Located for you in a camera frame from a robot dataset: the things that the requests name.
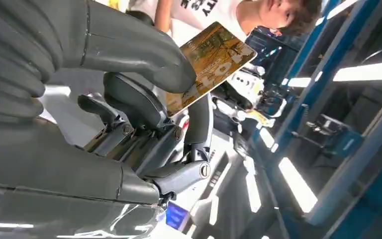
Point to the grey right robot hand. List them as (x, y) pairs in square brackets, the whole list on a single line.
[(62, 158)]

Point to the blue lit screen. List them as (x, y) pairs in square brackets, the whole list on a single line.
[(176, 216)]

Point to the white humanoid robot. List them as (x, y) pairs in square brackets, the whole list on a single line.
[(248, 87)]

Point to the person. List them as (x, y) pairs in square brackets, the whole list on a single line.
[(276, 13)]

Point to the blue metal frame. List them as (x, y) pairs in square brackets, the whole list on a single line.
[(313, 66)]

